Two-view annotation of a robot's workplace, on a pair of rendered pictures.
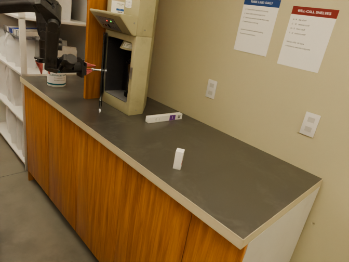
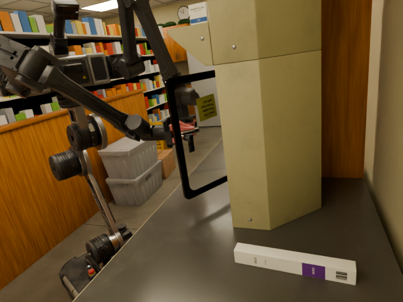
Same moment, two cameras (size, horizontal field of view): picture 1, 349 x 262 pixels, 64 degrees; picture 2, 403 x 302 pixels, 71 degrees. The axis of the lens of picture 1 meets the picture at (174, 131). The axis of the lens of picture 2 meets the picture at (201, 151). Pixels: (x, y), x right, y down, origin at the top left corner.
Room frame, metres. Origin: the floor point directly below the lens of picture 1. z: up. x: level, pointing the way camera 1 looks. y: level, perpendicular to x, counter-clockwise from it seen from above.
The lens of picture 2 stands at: (1.31, -0.36, 1.43)
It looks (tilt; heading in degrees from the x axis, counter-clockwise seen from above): 18 degrees down; 70
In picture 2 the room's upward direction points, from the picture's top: 8 degrees counter-clockwise
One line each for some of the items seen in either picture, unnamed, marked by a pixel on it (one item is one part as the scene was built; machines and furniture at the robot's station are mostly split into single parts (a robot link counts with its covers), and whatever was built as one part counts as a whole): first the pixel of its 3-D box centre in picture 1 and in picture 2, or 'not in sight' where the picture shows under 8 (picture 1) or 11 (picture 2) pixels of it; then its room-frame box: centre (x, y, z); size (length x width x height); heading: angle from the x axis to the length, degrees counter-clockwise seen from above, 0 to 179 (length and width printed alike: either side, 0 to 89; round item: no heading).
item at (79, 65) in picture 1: (76, 67); (164, 132); (1.54, 0.59, 1.20); 0.07 x 0.07 x 0.10; 47
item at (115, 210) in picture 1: (130, 182); not in sight; (1.66, 0.24, 0.45); 2.05 x 0.67 x 0.90; 47
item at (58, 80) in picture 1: (56, 75); not in sight; (2.02, 0.93, 1.02); 0.13 x 0.13 x 0.15
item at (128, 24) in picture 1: (112, 21); (209, 47); (1.69, 0.45, 1.46); 0.32 x 0.12 x 0.10; 47
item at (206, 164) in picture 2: (102, 68); (212, 131); (1.68, 0.49, 1.19); 0.30 x 0.01 x 0.40; 16
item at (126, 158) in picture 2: not in sight; (131, 155); (1.62, 2.77, 0.49); 0.60 x 0.42 x 0.33; 47
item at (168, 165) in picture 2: not in sight; (159, 163); (2.01, 3.25, 0.14); 0.41 x 0.32 x 0.28; 53
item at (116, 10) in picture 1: (117, 7); (201, 16); (1.66, 0.42, 1.54); 0.05 x 0.05 x 0.06; 47
